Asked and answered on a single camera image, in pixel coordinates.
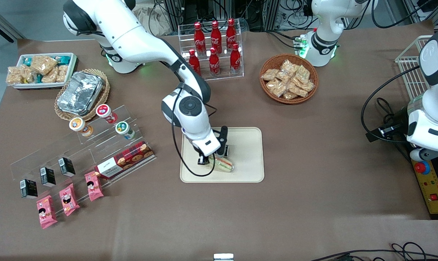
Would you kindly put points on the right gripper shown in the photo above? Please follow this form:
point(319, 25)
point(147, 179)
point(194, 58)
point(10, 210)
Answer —
point(201, 159)

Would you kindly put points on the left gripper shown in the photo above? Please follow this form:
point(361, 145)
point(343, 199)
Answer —
point(396, 123)

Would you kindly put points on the triangle sandwich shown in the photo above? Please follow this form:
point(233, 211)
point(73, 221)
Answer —
point(223, 165)

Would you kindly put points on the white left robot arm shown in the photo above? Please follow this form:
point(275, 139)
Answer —
point(323, 45)

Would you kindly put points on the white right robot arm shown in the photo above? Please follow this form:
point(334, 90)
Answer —
point(139, 40)

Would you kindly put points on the beige plastic tray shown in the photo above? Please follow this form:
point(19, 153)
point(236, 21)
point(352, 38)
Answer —
point(246, 159)

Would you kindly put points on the clear acrylic bottle rack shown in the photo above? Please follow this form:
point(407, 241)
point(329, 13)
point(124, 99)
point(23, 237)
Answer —
point(226, 78)

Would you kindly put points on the yellow emergency stop box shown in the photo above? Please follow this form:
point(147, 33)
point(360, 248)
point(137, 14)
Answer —
point(431, 186)

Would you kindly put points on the red cola bottle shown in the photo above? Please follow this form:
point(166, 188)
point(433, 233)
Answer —
point(194, 61)
point(235, 61)
point(199, 38)
point(216, 36)
point(214, 65)
point(231, 34)

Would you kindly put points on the red plaid cookie box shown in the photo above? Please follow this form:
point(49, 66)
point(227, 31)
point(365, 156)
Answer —
point(126, 159)

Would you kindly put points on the green-lid small cup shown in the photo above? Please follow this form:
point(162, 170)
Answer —
point(123, 128)

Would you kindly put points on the round brown wicker basket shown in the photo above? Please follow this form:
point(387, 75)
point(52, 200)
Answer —
point(315, 76)

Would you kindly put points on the brown table cover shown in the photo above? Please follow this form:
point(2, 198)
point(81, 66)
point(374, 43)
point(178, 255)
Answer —
point(313, 181)

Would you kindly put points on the red-lid small cup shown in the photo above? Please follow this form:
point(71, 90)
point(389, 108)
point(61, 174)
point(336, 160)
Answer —
point(104, 111)

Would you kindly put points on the small white box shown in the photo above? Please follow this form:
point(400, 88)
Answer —
point(223, 257)

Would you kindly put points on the clear acrylic step stand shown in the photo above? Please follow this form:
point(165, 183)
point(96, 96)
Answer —
point(95, 145)

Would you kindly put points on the oval light wicker basket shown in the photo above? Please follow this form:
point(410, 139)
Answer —
point(104, 95)

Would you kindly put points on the pink snack packet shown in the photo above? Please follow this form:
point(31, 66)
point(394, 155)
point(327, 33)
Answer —
point(69, 200)
point(46, 212)
point(94, 186)

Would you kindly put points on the orange-lid small cup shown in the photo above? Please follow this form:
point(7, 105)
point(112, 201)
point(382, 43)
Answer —
point(78, 125)

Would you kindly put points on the silver foil container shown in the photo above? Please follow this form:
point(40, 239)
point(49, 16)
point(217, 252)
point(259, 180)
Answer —
point(80, 93)

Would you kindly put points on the crumpled brown paper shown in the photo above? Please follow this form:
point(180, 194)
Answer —
point(146, 18)

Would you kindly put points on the small black carton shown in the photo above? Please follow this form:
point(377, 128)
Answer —
point(48, 177)
point(29, 188)
point(66, 166)

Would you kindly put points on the white rectangular snack bin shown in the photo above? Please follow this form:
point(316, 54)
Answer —
point(73, 69)

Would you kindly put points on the clear-wrapped rice cracker packet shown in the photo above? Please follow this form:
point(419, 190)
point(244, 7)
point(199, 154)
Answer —
point(62, 73)
point(29, 74)
point(14, 75)
point(50, 77)
point(43, 64)

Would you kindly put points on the teal snack packet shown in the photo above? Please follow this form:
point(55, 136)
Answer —
point(63, 59)

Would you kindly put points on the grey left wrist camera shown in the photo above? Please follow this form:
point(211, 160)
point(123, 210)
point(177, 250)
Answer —
point(417, 155)

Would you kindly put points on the grey metal frame bar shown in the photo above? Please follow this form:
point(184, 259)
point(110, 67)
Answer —
point(1, 23)

